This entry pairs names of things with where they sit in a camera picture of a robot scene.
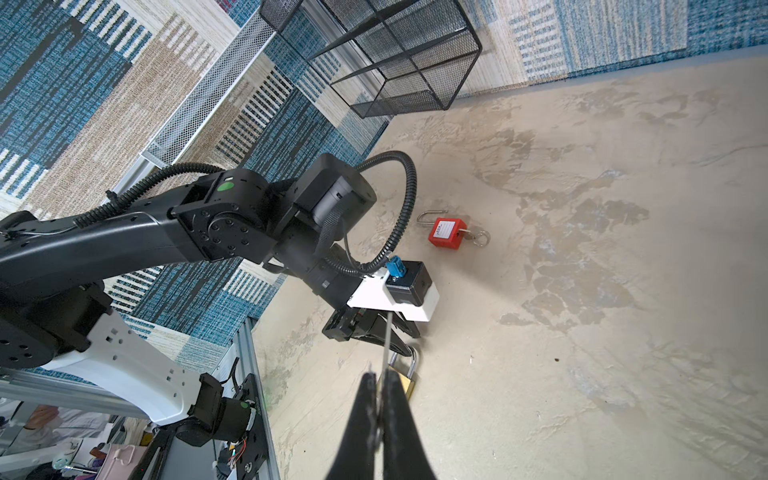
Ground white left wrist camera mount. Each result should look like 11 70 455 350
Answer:
347 260 440 322

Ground brass padlock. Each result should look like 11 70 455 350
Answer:
388 345 419 400

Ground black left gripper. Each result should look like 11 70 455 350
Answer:
322 307 421 357

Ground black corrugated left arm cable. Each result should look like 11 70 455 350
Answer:
74 149 419 275

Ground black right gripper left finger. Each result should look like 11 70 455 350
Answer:
326 372 378 480

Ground black wire mesh shelf rack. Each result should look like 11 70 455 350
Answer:
258 0 482 119

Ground key with ring in red padlock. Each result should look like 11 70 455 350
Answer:
460 229 491 248

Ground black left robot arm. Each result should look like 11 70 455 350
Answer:
1 151 417 440

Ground white wire mesh wall basket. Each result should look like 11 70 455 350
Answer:
138 12 274 167

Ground red padlock with white label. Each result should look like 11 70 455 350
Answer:
417 210 468 250

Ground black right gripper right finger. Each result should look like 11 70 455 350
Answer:
380 369 436 480

